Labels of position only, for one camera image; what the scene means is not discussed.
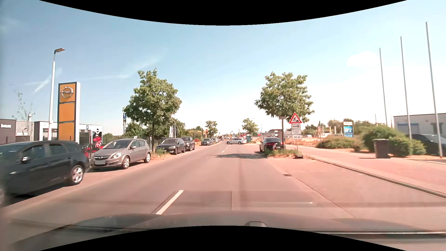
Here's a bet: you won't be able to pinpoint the grey flagpole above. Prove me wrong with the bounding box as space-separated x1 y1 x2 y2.
425 22 444 159
400 36 413 140
379 48 388 127

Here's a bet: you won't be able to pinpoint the dark car behind bushes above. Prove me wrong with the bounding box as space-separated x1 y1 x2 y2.
406 134 446 156

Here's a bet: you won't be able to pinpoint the grey flat building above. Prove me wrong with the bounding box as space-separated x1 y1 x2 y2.
393 112 446 138

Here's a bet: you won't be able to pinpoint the white showroom building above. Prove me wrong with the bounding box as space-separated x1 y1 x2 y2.
0 119 104 146

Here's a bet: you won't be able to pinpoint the road markings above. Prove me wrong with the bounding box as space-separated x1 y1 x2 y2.
155 142 232 215

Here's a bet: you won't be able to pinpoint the grey asphalt road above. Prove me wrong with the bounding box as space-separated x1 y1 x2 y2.
0 140 446 231

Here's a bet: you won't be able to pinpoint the green tree by sign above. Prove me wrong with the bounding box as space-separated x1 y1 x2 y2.
254 72 315 150

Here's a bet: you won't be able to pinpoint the dark wheelie bin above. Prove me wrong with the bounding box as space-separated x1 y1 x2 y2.
373 139 390 159

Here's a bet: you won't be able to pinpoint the green bushes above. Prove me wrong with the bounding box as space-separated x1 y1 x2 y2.
316 125 427 157

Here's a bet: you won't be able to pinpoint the row of trees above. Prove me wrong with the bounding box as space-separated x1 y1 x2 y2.
174 118 260 139

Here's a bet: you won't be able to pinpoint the dark grey parked car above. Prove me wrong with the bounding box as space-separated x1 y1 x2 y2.
0 140 91 206

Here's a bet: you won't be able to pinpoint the grass tree island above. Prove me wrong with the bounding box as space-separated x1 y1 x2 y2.
264 148 303 159

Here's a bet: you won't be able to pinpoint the reddish paved pavement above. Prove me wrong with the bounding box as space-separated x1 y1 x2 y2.
285 144 446 199

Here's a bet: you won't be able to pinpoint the car's own bonnet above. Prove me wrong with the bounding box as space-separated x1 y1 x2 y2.
0 210 446 251

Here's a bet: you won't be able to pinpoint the triangular warning road sign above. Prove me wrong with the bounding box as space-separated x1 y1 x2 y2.
289 112 303 156

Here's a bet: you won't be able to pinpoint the dark car with red lamps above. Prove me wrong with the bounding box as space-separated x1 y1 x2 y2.
259 137 284 153

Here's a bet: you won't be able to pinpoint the grey lamp post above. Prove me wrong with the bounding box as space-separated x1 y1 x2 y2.
48 48 65 141

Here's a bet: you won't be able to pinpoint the large green tree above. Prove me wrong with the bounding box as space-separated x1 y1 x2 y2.
123 68 182 152

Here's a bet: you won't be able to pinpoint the beige parked car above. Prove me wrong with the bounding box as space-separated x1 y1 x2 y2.
90 138 152 170

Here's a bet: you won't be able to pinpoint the black parked car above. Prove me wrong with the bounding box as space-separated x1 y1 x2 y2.
156 138 186 155

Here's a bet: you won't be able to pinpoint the orange pylon sign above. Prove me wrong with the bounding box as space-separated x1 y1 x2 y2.
57 82 81 143

